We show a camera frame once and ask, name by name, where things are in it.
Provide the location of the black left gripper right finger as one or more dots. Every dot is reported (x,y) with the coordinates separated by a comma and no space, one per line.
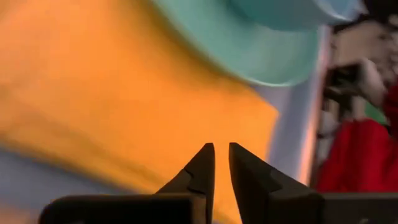
(280,205)

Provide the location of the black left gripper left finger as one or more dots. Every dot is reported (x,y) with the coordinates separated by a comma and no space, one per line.
(140,208)

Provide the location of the orange napkin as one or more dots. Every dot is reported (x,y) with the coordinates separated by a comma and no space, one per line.
(109,93)

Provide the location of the teal green plate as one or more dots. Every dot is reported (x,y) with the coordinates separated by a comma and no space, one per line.
(248,53)

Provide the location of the blue ribbed bowl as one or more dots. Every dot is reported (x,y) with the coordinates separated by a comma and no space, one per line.
(273,12)

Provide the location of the person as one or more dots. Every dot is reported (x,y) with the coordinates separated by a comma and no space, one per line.
(357,155)

